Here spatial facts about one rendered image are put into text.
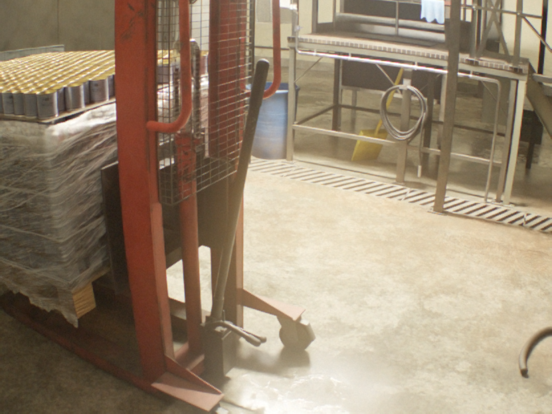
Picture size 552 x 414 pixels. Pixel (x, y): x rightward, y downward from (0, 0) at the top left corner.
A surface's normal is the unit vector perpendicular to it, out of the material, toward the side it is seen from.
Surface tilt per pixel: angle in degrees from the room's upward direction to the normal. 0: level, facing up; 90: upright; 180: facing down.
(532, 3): 90
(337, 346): 0
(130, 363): 0
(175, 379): 0
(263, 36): 90
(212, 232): 90
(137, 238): 90
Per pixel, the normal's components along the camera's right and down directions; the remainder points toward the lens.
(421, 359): 0.02, -0.94
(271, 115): -0.06, 0.38
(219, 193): -0.48, 0.30
